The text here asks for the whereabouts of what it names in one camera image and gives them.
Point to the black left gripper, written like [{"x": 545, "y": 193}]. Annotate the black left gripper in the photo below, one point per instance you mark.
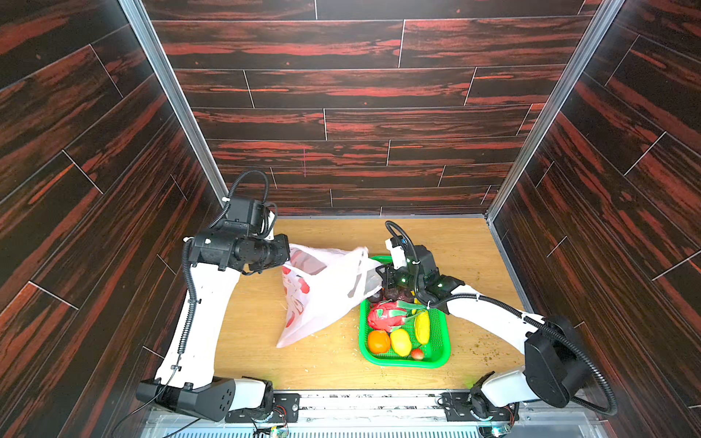
[{"x": 279, "y": 254}]

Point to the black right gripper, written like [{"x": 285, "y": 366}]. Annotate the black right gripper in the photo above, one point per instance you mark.
[{"x": 392, "y": 276}]

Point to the pink dragon fruit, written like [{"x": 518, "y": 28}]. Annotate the pink dragon fruit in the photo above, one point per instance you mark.
[{"x": 391, "y": 315}]

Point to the yellow lemon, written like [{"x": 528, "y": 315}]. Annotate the yellow lemon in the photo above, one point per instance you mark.
[{"x": 401, "y": 342}]

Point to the pink printed plastic bag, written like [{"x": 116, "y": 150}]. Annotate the pink printed plastic bag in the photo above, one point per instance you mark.
[{"x": 322, "y": 285}]

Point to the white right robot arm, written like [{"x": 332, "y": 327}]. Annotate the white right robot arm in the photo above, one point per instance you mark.
[{"x": 557, "y": 369}]

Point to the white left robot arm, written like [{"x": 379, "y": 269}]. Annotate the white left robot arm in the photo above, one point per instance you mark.
[{"x": 186, "y": 383}]

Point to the orange fake fruit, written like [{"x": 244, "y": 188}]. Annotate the orange fake fruit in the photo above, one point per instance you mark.
[{"x": 378, "y": 342}]

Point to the small yellow banana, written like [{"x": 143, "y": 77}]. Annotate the small yellow banana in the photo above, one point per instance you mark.
[{"x": 422, "y": 327}]

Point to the small red fruit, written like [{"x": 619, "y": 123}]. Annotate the small red fruit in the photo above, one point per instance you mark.
[{"x": 417, "y": 355}]

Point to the green plastic basket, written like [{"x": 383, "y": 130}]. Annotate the green plastic basket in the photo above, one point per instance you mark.
[{"x": 437, "y": 351}]

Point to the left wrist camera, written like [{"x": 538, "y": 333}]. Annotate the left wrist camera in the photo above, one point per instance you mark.
[{"x": 248, "y": 217}]

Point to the metal base rail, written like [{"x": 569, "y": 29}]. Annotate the metal base rail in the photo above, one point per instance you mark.
[{"x": 391, "y": 413}]

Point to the aluminium corner post left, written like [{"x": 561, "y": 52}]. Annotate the aluminium corner post left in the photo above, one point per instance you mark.
[{"x": 143, "y": 28}]

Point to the aluminium corner post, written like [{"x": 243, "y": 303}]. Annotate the aluminium corner post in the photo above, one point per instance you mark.
[
  {"x": 591, "y": 40},
  {"x": 143, "y": 28}
]

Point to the aluminium corner post right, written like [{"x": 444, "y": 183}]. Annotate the aluminium corner post right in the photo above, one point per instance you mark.
[{"x": 591, "y": 40}]

